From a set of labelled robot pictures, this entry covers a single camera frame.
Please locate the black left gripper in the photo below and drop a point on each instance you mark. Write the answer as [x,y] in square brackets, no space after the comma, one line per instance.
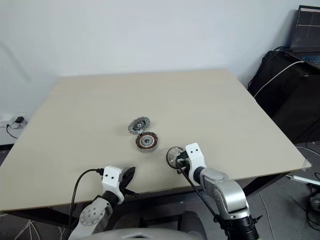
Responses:
[123,182]

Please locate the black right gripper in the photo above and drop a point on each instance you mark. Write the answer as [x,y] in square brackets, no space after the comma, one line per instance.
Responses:
[182,162]

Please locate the motor stator with copper windings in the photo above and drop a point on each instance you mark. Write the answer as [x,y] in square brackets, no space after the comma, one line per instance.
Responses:
[147,142]

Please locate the grey toothed motor rotor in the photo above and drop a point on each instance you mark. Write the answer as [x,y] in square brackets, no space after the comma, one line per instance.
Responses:
[138,125]

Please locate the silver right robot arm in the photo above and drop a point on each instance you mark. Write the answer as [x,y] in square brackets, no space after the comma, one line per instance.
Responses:
[225,190]

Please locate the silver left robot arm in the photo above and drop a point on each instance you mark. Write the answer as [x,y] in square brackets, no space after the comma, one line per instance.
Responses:
[92,215]

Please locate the silver robot torso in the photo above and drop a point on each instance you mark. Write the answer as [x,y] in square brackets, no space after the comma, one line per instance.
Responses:
[162,236]

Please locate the black plug adapter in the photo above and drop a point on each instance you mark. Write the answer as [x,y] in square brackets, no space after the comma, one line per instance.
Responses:
[19,120]

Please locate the white flat bar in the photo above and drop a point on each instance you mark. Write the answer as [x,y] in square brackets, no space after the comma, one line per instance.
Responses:
[300,178]

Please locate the clear tape on table corner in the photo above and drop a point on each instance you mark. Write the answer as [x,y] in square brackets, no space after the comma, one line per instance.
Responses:
[306,165]

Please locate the white power strip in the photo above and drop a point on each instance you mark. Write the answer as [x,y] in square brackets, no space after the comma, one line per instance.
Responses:
[6,122]

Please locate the open black laptop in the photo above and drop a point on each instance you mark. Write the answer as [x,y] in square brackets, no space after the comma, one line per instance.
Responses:
[308,30]

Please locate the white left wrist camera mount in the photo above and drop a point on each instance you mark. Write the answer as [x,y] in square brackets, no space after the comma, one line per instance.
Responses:
[111,178]

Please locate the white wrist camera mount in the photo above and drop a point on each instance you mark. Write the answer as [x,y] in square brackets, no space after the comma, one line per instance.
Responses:
[111,178]
[195,155]

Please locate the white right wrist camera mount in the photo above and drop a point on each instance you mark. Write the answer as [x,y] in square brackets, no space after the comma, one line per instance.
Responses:
[195,155]

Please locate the dark table frame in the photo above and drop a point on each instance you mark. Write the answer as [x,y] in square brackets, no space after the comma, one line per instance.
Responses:
[262,182]

